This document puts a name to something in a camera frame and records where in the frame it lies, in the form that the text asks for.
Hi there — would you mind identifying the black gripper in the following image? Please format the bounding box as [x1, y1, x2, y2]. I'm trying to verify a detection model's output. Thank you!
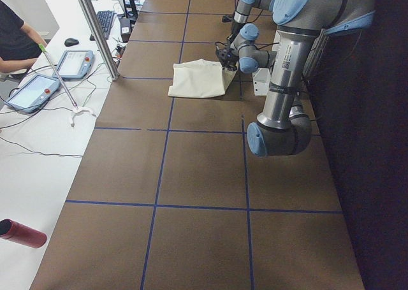
[219, 49, 238, 69]
[230, 20, 242, 37]

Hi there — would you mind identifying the white cotton t-shirt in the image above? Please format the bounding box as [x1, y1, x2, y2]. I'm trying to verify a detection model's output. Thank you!
[168, 59, 237, 98]

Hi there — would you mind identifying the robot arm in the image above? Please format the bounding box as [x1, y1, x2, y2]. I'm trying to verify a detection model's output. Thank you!
[216, 0, 375, 157]
[228, 0, 275, 41]

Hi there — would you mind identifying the black power adapter box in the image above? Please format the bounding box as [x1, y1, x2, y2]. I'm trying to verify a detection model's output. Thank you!
[119, 17, 132, 43]

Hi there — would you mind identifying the black keyboard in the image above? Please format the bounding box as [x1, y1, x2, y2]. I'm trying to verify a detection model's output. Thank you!
[96, 10, 115, 40]

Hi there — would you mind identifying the far teach pendant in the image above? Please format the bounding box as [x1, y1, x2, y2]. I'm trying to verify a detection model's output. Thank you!
[56, 50, 94, 81]

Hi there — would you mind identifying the teach pendant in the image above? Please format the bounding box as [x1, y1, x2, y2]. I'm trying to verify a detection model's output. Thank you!
[5, 75, 60, 113]
[56, 50, 94, 81]

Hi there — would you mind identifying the black computer mouse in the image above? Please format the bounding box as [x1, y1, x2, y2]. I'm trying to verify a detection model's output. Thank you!
[64, 38, 79, 47]

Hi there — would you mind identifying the metal reach stick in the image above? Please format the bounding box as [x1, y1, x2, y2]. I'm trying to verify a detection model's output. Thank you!
[38, 43, 78, 108]

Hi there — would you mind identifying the near teach pendant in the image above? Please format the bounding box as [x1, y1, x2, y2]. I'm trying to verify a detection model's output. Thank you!
[5, 75, 60, 113]

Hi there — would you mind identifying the seated person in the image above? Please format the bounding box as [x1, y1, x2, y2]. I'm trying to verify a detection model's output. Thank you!
[0, 1, 47, 73]

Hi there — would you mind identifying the red water bottle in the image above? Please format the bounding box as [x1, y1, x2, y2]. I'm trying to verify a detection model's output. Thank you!
[1, 219, 47, 249]

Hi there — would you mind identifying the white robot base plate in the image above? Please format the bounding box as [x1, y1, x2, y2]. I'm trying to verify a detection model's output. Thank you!
[252, 68, 271, 96]

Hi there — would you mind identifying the aluminium frame post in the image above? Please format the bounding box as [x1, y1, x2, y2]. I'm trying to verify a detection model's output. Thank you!
[78, 0, 119, 81]

